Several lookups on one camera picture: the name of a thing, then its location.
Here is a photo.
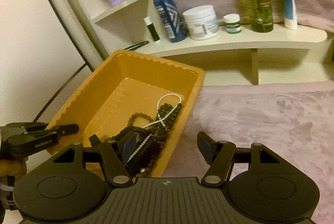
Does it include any white pearl bead strand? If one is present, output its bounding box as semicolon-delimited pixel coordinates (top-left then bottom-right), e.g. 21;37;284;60
127;93;182;163

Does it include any dark wooden bead necklace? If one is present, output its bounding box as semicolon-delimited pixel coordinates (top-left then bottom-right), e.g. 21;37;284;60
104;102;183;179

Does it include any person's left hand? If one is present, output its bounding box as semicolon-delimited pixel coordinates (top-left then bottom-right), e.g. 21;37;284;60
0;159;27;178

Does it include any orange plastic tray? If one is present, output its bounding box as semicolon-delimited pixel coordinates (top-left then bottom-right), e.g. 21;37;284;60
47;50;205;177

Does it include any lilac plush cloth on table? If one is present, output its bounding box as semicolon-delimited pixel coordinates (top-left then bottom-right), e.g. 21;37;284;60
164;81;333;223

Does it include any dark pen with white cap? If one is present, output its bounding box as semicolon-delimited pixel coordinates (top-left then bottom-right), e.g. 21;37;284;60
125;40;149;51

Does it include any white cream jar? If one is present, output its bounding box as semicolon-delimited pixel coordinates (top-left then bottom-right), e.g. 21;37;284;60
182;5;219;40

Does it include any small green white jar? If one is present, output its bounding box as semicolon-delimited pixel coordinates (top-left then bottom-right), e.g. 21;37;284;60
223;14;242;34

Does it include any blue spray bottle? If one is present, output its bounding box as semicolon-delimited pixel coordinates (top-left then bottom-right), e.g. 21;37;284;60
153;0;187;43

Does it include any white black lip balm stick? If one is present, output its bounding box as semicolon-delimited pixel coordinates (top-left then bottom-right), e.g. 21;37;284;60
143;16;160;43

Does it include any cream wooden shelf unit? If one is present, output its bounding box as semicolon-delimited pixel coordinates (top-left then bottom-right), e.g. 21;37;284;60
49;0;333;84

